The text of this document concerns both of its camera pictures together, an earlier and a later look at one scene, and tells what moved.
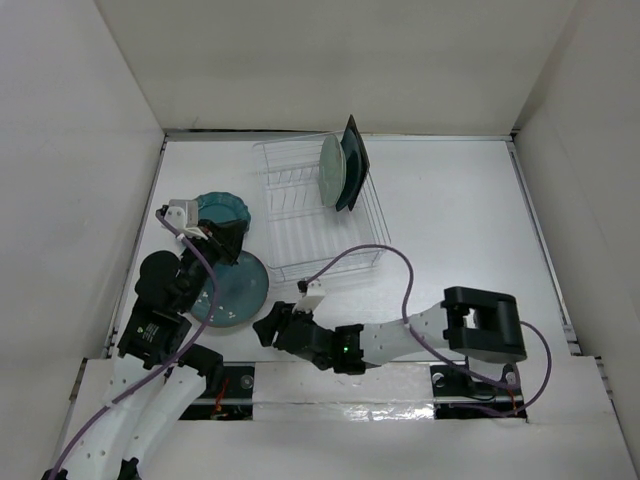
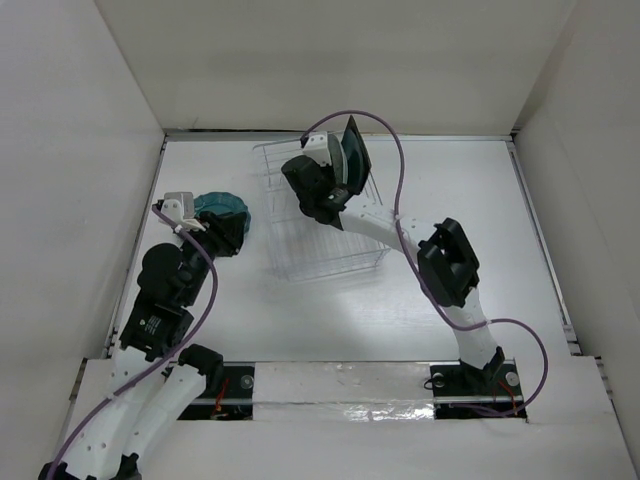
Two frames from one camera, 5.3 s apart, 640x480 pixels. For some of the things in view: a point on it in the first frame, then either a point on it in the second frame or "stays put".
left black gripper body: [201, 274] stays put
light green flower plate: [332, 170] stays put
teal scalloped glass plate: [223, 207] stays put
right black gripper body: [308, 317] → [325, 171]
